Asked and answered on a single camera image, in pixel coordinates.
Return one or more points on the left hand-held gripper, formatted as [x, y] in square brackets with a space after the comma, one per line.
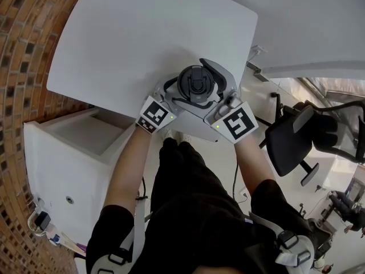
[155, 114]

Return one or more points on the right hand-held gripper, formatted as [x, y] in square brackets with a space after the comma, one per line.
[238, 123]

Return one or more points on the dark grey travel cup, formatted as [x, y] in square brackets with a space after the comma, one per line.
[196, 98]

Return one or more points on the black travel cup lid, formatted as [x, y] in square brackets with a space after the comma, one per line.
[196, 81]

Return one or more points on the white grey shoulder harness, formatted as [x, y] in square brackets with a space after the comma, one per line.
[296, 247]

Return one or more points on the person's left forearm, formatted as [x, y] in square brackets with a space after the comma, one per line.
[129, 164]

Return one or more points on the person's right forearm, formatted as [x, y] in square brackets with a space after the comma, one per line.
[251, 164]

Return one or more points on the person's left white shoe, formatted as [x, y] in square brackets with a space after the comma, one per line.
[168, 133]

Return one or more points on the person's white shoe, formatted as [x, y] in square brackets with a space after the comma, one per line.
[168, 133]
[186, 137]

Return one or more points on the person's right white shoe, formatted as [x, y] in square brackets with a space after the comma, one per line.
[186, 137]

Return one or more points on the black office chair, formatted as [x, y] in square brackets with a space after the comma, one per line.
[285, 141]

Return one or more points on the person's black trousers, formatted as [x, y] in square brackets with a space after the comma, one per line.
[185, 178]

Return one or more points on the white floor socket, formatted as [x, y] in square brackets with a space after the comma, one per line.
[244, 194]

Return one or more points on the white desk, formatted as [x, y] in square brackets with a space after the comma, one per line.
[308, 24]

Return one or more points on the white cabinet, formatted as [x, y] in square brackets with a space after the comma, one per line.
[62, 170]

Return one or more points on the person's black shirt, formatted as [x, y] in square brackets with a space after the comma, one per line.
[199, 238]

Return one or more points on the round metal cabinet lock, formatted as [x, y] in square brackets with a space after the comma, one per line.
[69, 200]

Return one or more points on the purple and white papers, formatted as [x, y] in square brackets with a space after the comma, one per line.
[72, 244]

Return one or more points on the black power adapter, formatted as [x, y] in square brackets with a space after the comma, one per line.
[42, 220]

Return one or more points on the blue and white small packet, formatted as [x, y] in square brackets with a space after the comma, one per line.
[55, 240]

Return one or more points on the white wall plug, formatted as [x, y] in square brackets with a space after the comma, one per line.
[258, 50]

